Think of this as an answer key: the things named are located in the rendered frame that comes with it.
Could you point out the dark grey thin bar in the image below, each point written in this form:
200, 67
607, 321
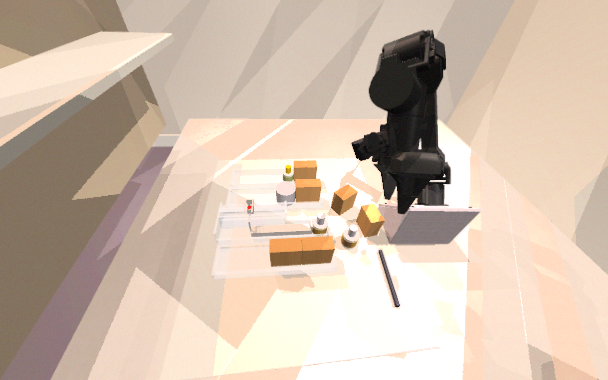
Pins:
388, 276

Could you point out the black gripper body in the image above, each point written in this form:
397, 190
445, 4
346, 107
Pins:
409, 159

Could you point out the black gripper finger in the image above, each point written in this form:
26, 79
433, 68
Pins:
408, 188
388, 182

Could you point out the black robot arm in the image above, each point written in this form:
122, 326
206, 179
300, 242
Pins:
407, 76

